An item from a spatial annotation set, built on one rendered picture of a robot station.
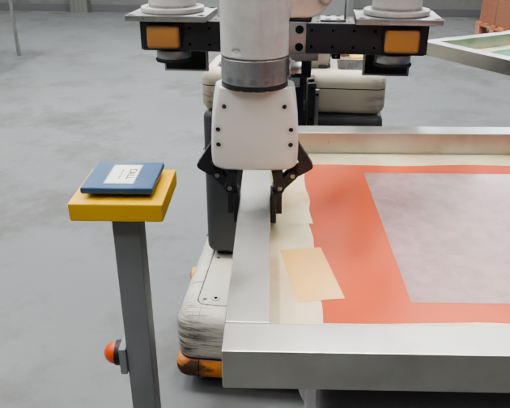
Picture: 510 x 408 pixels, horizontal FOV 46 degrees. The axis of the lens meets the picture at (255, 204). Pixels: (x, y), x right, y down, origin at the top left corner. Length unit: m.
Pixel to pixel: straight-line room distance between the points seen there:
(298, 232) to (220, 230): 1.25
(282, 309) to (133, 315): 0.42
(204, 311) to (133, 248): 0.89
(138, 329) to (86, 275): 1.57
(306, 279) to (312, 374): 0.16
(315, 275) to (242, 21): 0.27
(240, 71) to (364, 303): 0.27
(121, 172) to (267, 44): 0.34
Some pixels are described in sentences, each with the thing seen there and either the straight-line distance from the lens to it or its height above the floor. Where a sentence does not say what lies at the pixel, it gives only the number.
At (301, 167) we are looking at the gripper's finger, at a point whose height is 1.03.
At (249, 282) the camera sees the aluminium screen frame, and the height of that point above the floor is 0.99.
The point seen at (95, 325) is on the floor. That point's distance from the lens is 2.24.
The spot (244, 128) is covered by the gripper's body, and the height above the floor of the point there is 1.09.
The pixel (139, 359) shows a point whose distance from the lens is 1.02.
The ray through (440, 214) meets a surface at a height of 0.96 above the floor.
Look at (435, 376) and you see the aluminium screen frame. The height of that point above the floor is 0.97.
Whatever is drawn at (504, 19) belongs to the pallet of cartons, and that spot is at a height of 0.26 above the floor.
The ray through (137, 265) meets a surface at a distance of 0.92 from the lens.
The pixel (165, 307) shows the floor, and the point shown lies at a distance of 2.28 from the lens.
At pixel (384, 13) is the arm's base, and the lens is 1.18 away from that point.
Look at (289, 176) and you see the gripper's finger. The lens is 0.71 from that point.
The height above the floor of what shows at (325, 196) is 0.96.
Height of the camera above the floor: 1.29
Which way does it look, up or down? 25 degrees down
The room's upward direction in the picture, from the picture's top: straight up
